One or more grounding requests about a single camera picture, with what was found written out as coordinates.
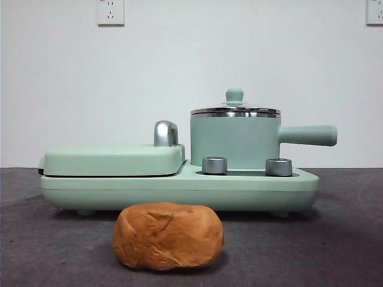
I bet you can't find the glass lid with green knob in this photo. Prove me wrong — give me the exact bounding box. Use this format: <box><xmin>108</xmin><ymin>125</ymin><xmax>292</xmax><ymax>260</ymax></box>
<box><xmin>190</xmin><ymin>87</ymin><xmax>281</xmax><ymax>115</ymax></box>

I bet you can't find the brown potato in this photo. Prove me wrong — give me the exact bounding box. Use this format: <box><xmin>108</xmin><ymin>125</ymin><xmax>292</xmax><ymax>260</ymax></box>
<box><xmin>112</xmin><ymin>201</ymin><xmax>225</xmax><ymax>264</ymax></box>

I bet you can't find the silver control knob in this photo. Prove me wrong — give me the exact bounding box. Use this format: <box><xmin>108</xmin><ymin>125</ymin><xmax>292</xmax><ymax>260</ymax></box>
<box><xmin>202</xmin><ymin>155</ymin><xmax>229</xmax><ymax>175</ymax></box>
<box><xmin>265</xmin><ymin>157</ymin><xmax>293</xmax><ymax>177</ymax></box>

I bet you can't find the green breakfast machine base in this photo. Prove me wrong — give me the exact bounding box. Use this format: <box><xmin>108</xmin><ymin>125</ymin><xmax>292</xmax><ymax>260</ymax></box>
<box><xmin>40</xmin><ymin>159</ymin><xmax>320</xmax><ymax>218</ymax></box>

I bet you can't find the green hinged grill cover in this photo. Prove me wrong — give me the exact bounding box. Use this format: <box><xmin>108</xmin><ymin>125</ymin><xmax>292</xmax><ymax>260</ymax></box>
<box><xmin>38</xmin><ymin>142</ymin><xmax>187</xmax><ymax>178</ymax></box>

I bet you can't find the silver grill cover handle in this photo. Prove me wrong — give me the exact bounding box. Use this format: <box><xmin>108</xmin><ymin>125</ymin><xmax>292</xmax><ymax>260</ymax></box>
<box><xmin>153</xmin><ymin>120</ymin><xmax>180</xmax><ymax>147</ymax></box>

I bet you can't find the green pot with side handle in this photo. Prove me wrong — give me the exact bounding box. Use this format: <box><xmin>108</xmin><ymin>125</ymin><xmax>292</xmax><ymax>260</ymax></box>
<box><xmin>190</xmin><ymin>112</ymin><xmax>339</xmax><ymax>168</ymax></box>

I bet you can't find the white wall socket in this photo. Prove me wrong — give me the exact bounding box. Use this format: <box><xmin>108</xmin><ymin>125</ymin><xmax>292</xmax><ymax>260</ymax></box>
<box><xmin>366</xmin><ymin>0</ymin><xmax>383</xmax><ymax>26</ymax></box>
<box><xmin>96</xmin><ymin>0</ymin><xmax>126</xmax><ymax>27</ymax></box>

